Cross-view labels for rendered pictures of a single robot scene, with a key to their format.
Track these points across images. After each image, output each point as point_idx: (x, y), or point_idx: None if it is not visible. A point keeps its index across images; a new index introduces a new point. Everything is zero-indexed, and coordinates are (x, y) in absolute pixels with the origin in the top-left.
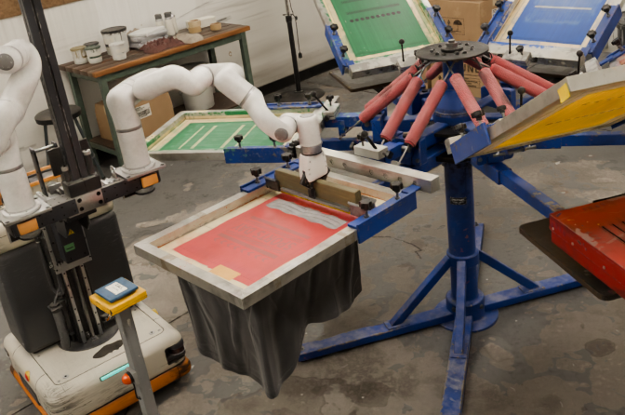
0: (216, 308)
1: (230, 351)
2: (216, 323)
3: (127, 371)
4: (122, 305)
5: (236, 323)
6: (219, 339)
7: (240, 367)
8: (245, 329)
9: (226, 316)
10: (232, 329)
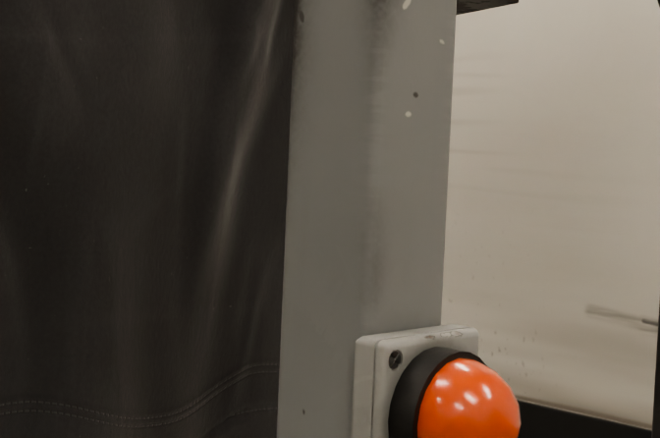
0: (147, 27)
1: (152, 332)
2: (108, 152)
3: (430, 352)
4: None
5: (259, 84)
6: (109, 269)
7: (189, 415)
8: (289, 112)
9: (189, 74)
10: (221, 144)
